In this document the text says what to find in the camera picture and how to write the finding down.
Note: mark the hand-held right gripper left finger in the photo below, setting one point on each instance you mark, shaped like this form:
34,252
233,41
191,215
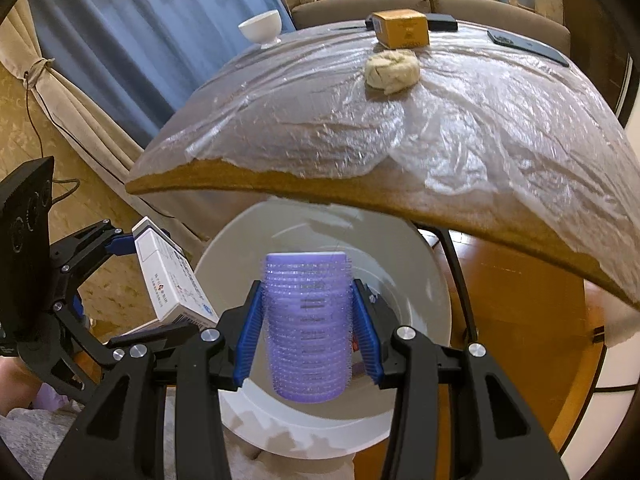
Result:
250,335

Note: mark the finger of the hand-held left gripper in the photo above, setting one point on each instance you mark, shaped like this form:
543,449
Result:
95,345
120,244

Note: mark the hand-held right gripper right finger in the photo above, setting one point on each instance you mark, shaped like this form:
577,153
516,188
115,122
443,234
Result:
367,340

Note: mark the purple hair roller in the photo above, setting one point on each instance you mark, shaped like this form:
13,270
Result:
307,320

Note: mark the white medicine box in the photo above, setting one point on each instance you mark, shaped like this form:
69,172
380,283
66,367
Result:
170,280

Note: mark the white round waste bin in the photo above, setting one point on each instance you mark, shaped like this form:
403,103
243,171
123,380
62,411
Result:
410,280

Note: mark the purple cloth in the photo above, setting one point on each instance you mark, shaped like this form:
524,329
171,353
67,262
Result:
52,397

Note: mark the wooden table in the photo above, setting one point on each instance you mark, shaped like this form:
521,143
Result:
350,195

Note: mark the beige curtain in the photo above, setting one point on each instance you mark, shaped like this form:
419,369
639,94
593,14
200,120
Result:
75,95

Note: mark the blue curtain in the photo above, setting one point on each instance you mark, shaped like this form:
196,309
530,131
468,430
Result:
150,35

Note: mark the clear plastic table cover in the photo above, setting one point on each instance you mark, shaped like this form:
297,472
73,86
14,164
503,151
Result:
325,110

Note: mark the white ceramic bowl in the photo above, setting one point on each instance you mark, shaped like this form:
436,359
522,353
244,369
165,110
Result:
260,27

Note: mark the beige crumpled wad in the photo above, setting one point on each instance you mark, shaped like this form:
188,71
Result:
392,72

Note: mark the yellow cardboard box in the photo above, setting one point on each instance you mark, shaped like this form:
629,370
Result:
400,27

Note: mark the black rectangular case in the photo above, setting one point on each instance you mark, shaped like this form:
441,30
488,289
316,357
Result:
442,22

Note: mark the black smartphone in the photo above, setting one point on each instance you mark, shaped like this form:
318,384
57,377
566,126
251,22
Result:
530,47

